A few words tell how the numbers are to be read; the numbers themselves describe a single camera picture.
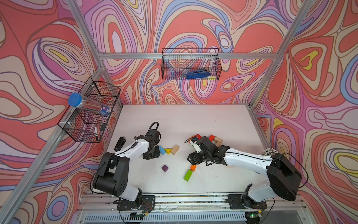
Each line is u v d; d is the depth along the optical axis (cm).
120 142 93
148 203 73
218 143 95
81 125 71
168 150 91
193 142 78
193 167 84
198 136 98
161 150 91
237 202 73
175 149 92
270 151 73
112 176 44
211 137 96
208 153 64
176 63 95
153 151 74
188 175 82
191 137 78
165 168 84
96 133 72
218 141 96
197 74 90
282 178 42
